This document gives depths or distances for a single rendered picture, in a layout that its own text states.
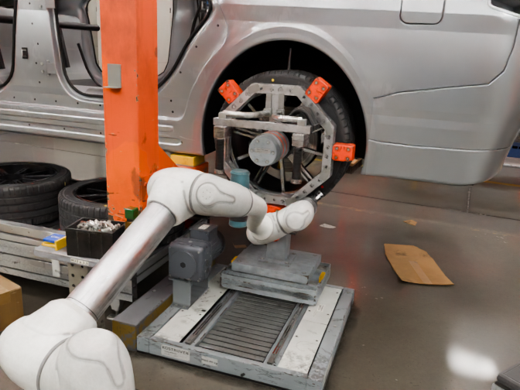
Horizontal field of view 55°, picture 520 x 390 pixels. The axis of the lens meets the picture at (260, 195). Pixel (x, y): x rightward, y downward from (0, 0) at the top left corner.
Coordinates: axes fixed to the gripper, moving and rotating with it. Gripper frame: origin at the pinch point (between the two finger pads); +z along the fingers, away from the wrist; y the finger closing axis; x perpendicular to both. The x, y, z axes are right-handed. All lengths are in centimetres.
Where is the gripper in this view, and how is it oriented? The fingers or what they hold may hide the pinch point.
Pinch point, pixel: (317, 194)
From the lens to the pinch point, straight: 229.9
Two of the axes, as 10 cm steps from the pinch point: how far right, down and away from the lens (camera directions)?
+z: 3.2, -2.5, 9.1
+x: -6.4, -7.7, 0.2
